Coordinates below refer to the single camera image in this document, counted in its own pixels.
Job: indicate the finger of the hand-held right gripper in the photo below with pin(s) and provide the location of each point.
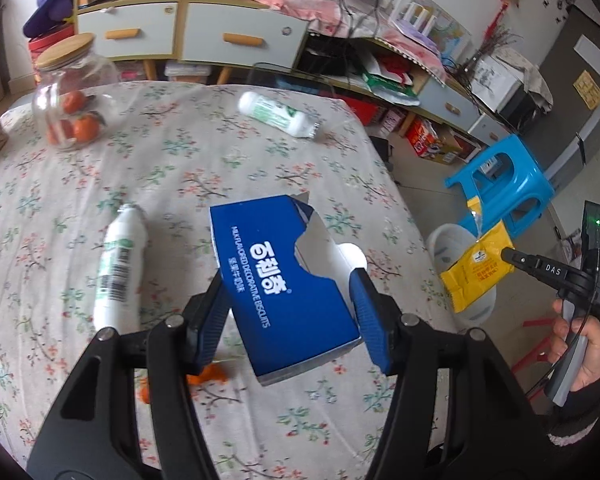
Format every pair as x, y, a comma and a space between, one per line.
517, 256

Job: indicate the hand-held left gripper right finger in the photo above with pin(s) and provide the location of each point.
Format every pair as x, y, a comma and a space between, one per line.
367, 310

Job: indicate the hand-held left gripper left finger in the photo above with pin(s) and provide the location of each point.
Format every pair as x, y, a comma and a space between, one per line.
212, 310

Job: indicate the yellow snack packet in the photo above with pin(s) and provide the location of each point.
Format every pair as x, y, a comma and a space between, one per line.
480, 265

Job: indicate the white waste bin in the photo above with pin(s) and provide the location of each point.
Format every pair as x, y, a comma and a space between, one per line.
455, 245

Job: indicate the blue biscuit box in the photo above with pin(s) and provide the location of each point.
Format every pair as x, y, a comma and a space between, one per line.
285, 280

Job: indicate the person's right forearm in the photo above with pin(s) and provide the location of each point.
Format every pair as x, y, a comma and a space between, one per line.
580, 435

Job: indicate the person's right hand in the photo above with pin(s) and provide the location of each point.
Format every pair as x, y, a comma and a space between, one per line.
595, 355

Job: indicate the orange peel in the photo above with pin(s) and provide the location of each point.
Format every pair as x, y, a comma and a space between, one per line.
207, 377

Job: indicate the blue plastic stool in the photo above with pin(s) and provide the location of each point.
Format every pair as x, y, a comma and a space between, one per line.
500, 175

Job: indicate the white bottle green label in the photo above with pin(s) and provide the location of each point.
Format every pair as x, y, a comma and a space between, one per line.
120, 265
275, 115

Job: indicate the red cardboard box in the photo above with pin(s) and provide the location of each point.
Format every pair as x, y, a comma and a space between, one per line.
432, 142

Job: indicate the floral tablecloth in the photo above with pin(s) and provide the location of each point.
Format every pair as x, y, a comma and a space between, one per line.
180, 170

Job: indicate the low wooden side cabinet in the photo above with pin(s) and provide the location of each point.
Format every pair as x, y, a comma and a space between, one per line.
450, 100

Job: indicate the white microwave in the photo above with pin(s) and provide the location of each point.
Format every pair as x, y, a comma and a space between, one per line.
500, 80

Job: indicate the yellow sticky notes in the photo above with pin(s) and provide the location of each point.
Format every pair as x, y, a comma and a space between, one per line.
589, 87

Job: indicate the vase with dried twigs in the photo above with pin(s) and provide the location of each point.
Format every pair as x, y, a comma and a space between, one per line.
485, 55

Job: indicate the green and white bag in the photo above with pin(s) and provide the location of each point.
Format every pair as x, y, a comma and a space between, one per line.
387, 82

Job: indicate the tangerine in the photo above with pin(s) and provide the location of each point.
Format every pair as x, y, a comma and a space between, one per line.
56, 132
86, 128
73, 101

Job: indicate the white gift bag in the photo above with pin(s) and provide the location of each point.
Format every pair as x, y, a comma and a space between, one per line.
430, 25

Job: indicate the glass jar with wooden lid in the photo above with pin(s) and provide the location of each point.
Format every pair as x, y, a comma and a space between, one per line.
70, 80

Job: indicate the wooden cabinet with drawers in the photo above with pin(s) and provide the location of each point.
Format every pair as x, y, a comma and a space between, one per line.
240, 25

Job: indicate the purple hat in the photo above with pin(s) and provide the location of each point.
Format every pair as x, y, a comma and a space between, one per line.
50, 2

